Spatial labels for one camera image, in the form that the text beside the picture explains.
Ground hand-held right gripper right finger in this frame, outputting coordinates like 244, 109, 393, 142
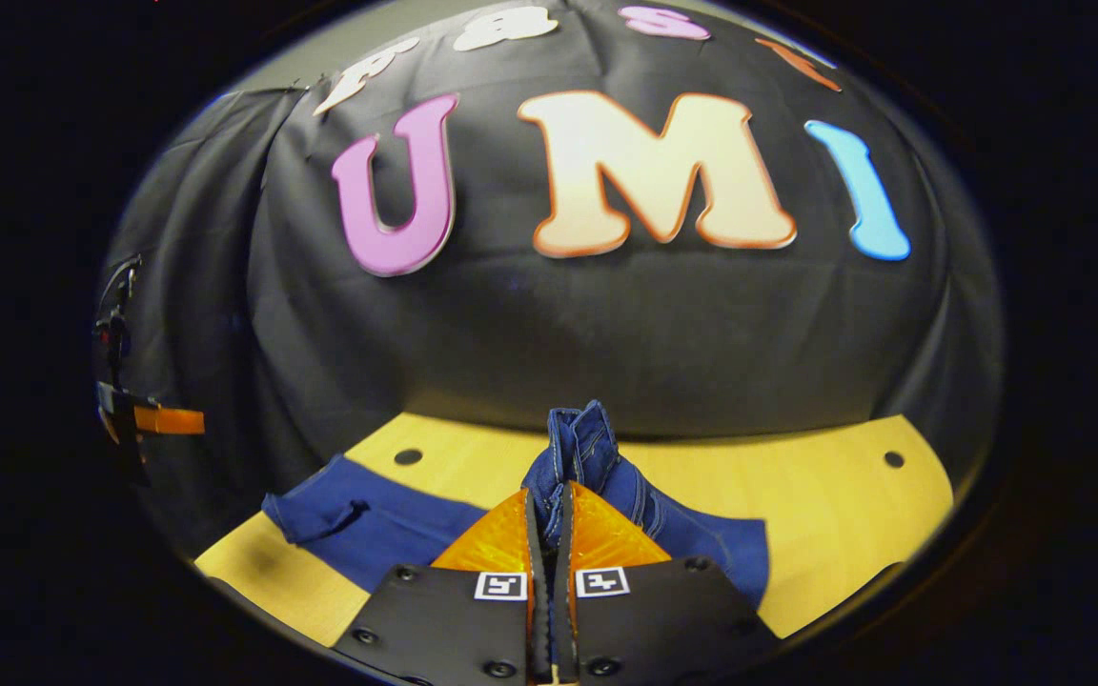
554, 481, 784, 686

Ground blue denim jeans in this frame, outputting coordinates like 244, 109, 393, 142
261, 400, 771, 611

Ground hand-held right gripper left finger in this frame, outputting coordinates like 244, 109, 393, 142
332, 488, 553, 686

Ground black backdrop cloth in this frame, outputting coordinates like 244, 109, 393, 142
94, 0, 1003, 558

